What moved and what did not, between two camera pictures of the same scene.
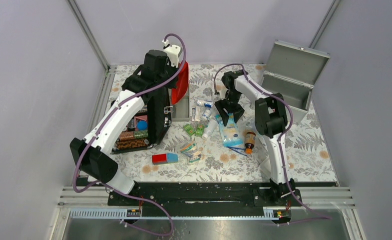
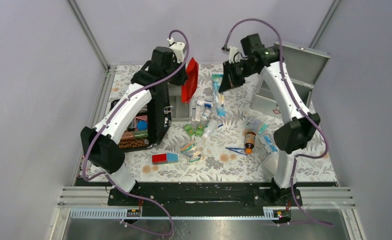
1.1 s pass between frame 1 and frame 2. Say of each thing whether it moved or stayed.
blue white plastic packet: moved
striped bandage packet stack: stayed
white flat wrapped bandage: stayed
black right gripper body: moved
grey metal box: stayed
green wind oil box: stayed
